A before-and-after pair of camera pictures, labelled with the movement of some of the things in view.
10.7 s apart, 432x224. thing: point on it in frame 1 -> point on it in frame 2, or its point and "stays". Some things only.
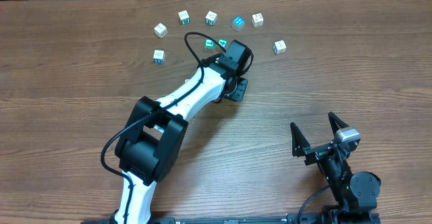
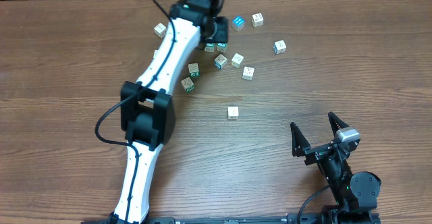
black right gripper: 322,150 stays
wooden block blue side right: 279,47 stays
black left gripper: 238,91 -> 220,30
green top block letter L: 208,45 stays
